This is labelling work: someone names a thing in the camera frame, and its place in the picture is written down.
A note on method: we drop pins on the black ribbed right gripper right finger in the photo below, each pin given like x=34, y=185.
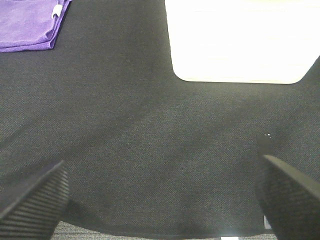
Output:
x=289, y=199

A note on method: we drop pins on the purple microfibre towel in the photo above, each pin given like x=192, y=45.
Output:
x=30, y=25

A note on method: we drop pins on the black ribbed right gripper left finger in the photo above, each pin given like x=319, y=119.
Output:
x=32, y=209

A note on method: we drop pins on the black fabric table mat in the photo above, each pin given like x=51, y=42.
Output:
x=148, y=154

